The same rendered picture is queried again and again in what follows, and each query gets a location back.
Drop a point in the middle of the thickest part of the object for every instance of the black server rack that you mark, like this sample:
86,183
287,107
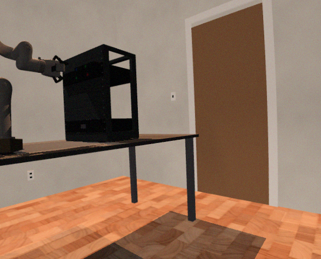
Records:
87,99

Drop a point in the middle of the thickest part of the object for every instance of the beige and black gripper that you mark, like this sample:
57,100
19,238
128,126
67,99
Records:
47,71

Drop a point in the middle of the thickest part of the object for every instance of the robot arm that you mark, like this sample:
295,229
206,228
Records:
22,54

